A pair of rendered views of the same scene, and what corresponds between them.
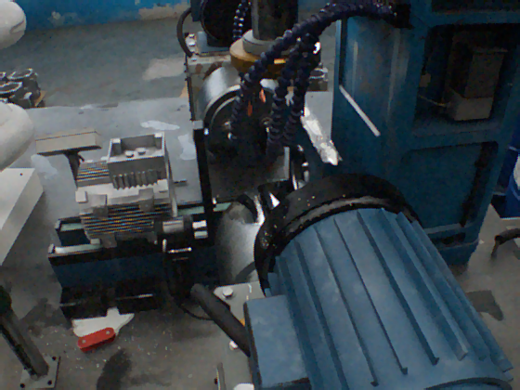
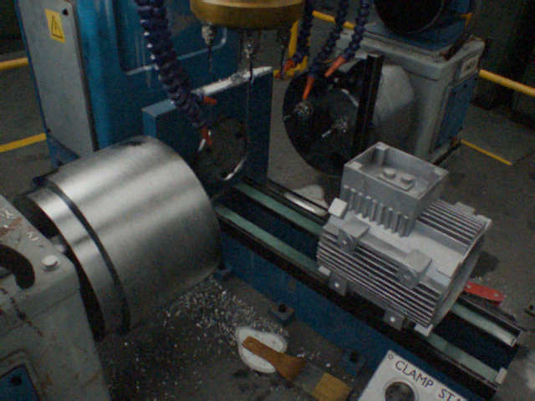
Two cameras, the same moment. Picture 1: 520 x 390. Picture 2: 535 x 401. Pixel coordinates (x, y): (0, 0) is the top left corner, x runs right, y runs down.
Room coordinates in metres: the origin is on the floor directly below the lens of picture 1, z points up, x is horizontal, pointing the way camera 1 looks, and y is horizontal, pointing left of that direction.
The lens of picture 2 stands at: (1.35, 0.56, 1.50)
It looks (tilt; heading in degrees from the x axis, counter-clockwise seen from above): 36 degrees down; 228
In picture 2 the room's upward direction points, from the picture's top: 4 degrees clockwise
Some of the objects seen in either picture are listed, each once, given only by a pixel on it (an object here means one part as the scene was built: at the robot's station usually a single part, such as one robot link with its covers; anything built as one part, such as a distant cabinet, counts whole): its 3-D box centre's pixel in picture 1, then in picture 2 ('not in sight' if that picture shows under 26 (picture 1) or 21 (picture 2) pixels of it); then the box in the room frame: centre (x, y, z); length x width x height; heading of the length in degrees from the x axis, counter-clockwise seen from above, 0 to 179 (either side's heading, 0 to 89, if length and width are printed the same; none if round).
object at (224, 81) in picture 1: (240, 105); (89, 251); (1.20, 0.04, 1.04); 0.37 x 0.25 x 0.25; 8
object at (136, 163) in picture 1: (138, 161); (392, 188); (0.82, 0.26, 1.11); 0.12 x 0.11 x 0.07; 98
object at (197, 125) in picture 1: (204, 183); (364, 121); (0.70, 0.10, 1.12); 0.04 x 0.03 x 0.26; 98
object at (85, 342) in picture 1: (97, 339); (481, 293); (0.56, 0.37, 0.81); 0.09 x 0.03 x 0.02; 116
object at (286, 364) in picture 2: not in sight; (293, 368); (0.98, 0.26, 0.80); 0.21 x 0.05 x 0.01; 106
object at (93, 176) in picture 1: (129, 197); (402, 247); (0.81, 0.29, 1.01); 0.20 x 0.19 x 0.19; 98
